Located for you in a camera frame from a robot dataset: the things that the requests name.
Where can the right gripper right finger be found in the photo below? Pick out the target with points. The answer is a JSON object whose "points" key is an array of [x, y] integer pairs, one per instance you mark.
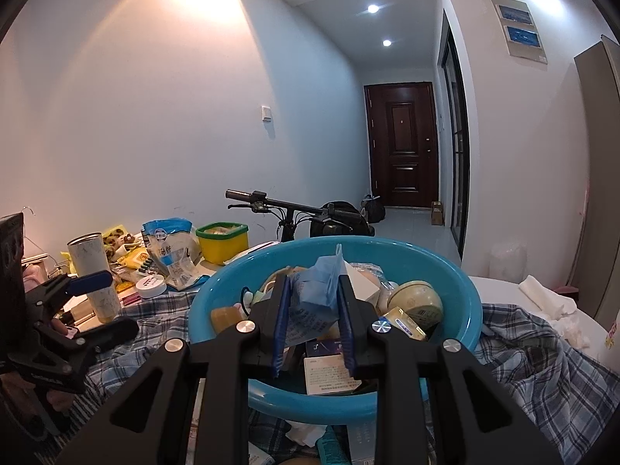
{"points": [[434, 399]]}

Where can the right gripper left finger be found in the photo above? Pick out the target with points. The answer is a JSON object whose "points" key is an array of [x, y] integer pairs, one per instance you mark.
{"points": [[189, 387]]}

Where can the orange-yellow plastic case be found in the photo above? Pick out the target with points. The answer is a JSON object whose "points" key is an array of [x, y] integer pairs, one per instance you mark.
{"points": [[222, 318]]}

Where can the light blue soft packet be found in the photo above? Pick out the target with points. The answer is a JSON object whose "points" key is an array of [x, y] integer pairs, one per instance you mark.
{"points": [[313, 306]]}

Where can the blue plaid cloth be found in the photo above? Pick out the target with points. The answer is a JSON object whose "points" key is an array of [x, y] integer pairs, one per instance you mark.
{"points": [[572, 398]]}

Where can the white marbled tumbler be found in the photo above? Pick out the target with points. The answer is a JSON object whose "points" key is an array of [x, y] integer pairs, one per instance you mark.
{"points": [[89, 258]]}

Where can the white jar blue base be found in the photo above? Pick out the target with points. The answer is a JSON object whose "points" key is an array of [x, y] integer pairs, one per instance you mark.
{"points": [[151, 286]]}

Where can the yellow snack bag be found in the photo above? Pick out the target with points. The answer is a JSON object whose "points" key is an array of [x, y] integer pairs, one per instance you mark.
{"points": [[115, 250]]}

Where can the gold cardboard box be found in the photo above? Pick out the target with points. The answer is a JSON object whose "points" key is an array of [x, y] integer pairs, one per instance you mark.
{"points": [[398, 318]]}

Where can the white text box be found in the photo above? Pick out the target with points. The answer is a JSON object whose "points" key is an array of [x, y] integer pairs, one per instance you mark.
{"points": [[328, 375]]}

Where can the round cream jar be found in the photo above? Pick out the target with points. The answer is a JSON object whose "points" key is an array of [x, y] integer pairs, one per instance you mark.
{"points": [[419, 300]]}

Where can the white towel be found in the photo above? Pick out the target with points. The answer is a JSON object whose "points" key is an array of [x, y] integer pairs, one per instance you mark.
{"points": [[559, 311]]}

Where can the dark blue small box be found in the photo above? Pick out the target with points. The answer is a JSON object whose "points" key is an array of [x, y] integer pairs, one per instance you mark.
{"points": [[322, 348]]}

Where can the blue white snack bag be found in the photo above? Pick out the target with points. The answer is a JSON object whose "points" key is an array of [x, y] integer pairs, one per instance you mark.
{"points": [[173, 246]]}

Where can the yellow box green lid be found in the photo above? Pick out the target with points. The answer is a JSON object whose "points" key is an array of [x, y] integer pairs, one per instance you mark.
{"points": [[221, 241]]}

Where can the beige tall cabinet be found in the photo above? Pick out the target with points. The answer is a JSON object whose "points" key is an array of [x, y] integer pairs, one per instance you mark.
{"points": [[597, 265]]}

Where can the dark wooden door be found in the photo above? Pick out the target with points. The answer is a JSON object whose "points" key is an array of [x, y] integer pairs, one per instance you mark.
{"points": [[403, 144]]}

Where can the bicycle with black handlebar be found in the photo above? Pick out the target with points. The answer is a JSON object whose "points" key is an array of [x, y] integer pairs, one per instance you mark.
{"points": [[333, 218]]}

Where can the white wall switch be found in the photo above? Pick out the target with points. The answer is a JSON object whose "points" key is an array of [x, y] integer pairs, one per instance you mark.
{"points": [[266, 113]]}

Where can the wall electrical panel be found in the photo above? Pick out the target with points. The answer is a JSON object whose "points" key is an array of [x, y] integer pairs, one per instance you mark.
{"points": [[520, 31]]}

